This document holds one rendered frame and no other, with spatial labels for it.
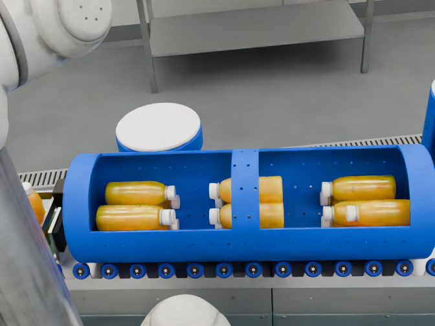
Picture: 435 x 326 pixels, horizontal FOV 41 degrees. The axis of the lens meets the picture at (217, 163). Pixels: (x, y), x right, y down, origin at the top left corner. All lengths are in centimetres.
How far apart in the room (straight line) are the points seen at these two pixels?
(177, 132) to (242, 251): 60
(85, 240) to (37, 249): 72
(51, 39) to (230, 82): 361
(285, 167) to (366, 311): 43
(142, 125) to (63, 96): 245
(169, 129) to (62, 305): 119
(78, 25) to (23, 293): 32
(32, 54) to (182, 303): 50
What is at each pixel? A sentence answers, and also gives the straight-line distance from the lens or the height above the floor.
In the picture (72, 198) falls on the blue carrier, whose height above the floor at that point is 120.
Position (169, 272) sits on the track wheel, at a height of 96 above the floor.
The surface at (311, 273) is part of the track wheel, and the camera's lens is 150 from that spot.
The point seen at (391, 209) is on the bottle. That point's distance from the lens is 144.
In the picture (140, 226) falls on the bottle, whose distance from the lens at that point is 145.
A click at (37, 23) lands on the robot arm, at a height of 185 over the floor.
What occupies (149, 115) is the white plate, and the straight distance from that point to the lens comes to 197.
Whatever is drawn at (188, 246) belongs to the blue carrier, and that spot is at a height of 109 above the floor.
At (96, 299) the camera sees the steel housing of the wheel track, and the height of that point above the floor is 88.
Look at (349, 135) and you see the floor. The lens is 363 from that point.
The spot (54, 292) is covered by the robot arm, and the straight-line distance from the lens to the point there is 76.
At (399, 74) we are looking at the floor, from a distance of 431.
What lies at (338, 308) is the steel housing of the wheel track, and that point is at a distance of 158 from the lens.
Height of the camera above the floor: 208
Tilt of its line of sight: 38 degrees down
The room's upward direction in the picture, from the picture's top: 5 degrees counter-clockwise
